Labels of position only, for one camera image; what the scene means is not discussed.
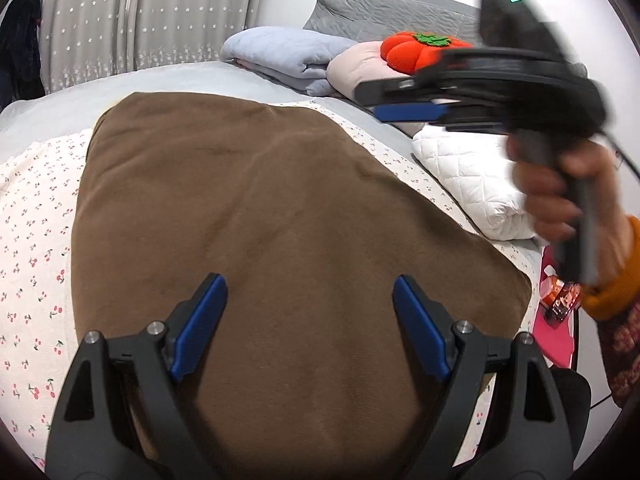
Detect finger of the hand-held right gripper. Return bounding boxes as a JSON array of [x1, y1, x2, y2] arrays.
[[355, 76, 441, 107], [372, 101, 453, 125]]

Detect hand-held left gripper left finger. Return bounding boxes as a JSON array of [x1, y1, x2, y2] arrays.
[[44, 273, 229, 480]]

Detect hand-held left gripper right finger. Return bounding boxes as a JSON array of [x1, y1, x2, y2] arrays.
[[392, 275, 576, 480]]

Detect brown jacket with fur collar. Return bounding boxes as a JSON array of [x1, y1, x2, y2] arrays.
[[70, 91, 533, 480]]

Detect person's right forearm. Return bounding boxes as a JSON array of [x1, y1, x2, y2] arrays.
[[580, 215, 640, 407]]

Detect person's right hand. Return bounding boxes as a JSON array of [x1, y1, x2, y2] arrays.
[[506, 135, 635, 292]]

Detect pale pink cushion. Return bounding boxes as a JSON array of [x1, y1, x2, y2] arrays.
[[326, 40, 426, 138]]

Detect orange pumpkin plush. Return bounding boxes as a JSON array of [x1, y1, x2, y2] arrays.
[[380, 31, 473, 76]]

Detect grey quilted pillow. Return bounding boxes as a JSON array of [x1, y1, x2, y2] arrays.
[[302, 0, 588, 78]]

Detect white quilted pillow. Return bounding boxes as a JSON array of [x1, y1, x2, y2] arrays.
[[411, 124, 543, 241]]

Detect folded light blue blanket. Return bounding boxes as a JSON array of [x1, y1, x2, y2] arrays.
[[221, 26, 358, 97]]

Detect pink box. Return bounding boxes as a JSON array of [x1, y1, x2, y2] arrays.
[[536, 245, 581, 370]]

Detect dark printed packet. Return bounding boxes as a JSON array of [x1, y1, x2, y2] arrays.
[[544, 280, 582, 329]]

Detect cherry print bed sheet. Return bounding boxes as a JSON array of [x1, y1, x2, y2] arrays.
[[0, 100, 546, 476]]

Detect bed with grey cover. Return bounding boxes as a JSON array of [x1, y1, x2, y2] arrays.
[[0, 60, 546, 271]]

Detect grey star print curtain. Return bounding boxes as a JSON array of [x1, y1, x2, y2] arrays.
[[37, 0, 271, 93]]

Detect dark hanging garment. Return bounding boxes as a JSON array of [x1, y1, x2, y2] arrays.
[[0, 0, 46, 108]]

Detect black cable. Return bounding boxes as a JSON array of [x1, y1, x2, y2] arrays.
[[600, 129, 640, 182]]

